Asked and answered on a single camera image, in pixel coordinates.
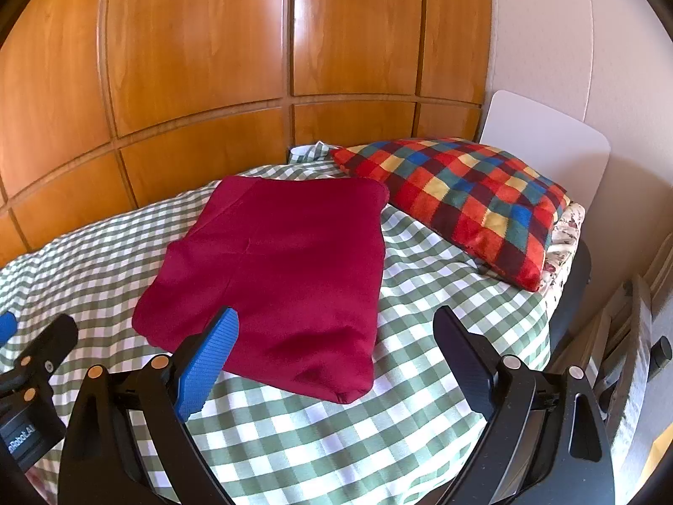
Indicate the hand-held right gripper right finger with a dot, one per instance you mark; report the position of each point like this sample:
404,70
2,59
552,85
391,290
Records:
465,357

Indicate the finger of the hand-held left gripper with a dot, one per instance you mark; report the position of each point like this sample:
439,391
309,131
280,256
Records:
6,326
50,347

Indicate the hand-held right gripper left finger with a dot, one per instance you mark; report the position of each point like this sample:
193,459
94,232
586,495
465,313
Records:
207,368

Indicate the dark red fleece garment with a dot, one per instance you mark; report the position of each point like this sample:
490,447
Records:
294,263

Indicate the green white checked bed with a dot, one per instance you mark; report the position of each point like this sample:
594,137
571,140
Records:
420,300

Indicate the floral pillow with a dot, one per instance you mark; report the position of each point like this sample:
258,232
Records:
565,236

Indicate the multicolour checked pillow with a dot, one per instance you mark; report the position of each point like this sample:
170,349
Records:
462,200

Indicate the white headboard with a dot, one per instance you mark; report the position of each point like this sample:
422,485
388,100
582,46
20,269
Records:
547,142

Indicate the wooden panelled wardrobe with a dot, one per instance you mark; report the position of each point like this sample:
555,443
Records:
210,63

